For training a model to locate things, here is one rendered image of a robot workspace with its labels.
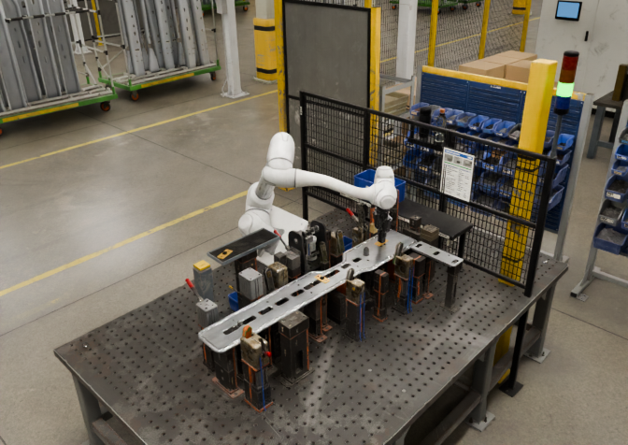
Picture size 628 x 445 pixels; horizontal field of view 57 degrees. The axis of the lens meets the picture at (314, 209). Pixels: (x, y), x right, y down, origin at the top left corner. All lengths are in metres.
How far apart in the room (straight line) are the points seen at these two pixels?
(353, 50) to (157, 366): 3.28
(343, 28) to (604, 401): 3.49
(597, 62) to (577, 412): 6.31
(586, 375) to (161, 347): 2.67
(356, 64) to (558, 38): 4.84
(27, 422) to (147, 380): 1.23
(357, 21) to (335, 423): 3.51
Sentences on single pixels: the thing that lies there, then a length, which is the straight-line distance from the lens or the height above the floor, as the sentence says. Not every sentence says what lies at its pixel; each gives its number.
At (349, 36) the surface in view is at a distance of 5.26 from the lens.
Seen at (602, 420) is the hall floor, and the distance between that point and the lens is 3.98.
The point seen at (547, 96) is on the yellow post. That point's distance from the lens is 3.19.
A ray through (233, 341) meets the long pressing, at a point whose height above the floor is 1.00.
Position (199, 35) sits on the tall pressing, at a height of 0.82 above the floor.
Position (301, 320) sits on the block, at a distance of 2.67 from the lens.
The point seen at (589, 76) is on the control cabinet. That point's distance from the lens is 9.46.
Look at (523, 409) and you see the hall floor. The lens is 3.88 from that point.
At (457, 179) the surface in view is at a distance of 3.50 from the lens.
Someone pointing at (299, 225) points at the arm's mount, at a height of 0.93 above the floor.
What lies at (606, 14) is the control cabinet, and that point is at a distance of 9.29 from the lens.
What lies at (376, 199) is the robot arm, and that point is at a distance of 2.92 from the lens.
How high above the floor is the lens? 2.65
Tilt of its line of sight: 27 degrees down
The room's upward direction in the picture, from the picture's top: 1 degrees counter-clockwise
